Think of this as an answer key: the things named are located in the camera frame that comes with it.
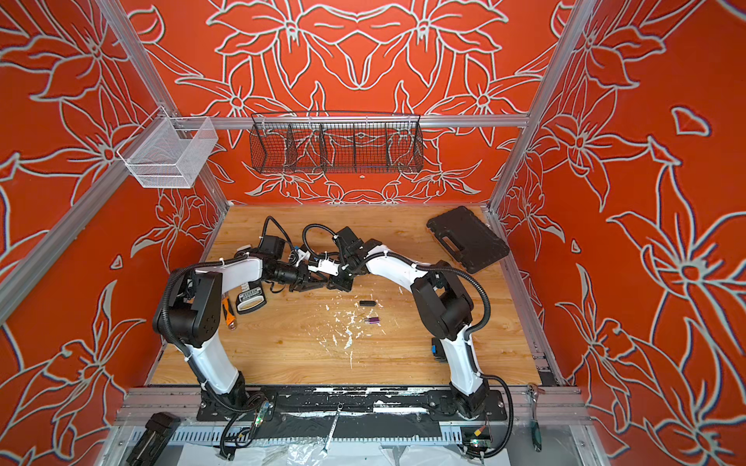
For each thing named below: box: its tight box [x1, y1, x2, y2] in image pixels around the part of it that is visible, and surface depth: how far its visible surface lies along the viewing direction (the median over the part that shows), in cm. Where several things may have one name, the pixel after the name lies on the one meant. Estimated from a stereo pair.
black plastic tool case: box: [426, 205, 510, 273], surface depth 105 cm
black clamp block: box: [126, 411, 182, 466], surface depth 69 cm
